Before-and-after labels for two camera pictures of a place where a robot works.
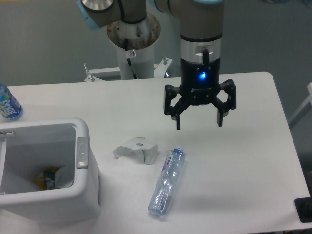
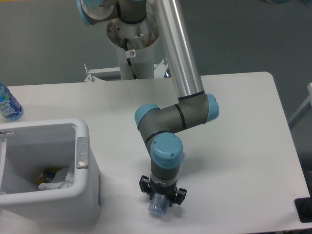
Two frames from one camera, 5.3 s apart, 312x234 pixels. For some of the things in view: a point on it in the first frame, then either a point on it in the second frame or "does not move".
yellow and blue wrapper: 47,181 does not move
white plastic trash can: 26,148 does not move
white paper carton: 141,147 to 47,186
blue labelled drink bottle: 10,107 does not move
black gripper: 200,83 to 168,189
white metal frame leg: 303,108 does not move
